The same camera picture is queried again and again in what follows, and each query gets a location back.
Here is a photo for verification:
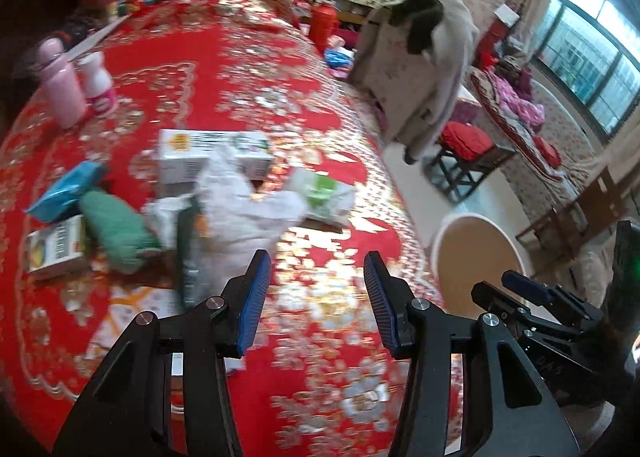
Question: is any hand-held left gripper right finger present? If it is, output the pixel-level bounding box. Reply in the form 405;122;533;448
363;251;583;457

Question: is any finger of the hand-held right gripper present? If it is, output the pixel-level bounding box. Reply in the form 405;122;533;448
501;269;604;326
471;280;585;339

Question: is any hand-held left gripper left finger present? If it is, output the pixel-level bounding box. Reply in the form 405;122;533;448
52;249;273;457

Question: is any white round bin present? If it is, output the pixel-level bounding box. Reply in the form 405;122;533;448
430;214;534;323

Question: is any dark green packet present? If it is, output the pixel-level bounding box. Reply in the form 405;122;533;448
175;206;212;309

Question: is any white plastic bag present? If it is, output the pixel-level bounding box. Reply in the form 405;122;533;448
142;147;309;299

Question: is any green and white packet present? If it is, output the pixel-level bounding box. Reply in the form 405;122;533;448
287;168;357;228

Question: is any green cloth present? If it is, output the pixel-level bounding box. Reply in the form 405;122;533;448
79;188;164;274

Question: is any small green and yellow box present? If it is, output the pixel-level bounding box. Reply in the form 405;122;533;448
25;214;94;281

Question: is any blue packet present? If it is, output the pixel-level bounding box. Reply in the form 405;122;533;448
25;160;109;224

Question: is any wooden chair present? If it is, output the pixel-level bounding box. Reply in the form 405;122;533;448
515;164;637;264

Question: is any orange and white packet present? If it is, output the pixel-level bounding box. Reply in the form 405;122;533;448
87;283;186;363

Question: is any red cushion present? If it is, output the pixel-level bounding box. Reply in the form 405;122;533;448
532;134;564;168

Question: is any stool with red cushion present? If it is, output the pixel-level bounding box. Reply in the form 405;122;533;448
430;121;516;203

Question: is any white carton box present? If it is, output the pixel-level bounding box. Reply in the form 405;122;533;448
156;128;275;189

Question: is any pink blanket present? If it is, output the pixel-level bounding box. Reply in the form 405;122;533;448
486;71;546;131

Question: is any grey coat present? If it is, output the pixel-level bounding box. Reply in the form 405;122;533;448
347;0;481;166

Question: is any window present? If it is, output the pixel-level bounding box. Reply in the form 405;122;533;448
530;0;640;139

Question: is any blue plastic bag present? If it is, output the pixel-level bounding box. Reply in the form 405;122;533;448
324;47;356;71

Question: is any red floral tablecloth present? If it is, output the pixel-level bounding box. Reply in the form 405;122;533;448
0;0;453;457

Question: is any white bottle with pink label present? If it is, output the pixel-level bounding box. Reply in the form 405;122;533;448
77;51;120;118

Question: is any red thermos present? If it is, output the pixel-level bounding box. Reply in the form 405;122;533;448
309;2;340;53

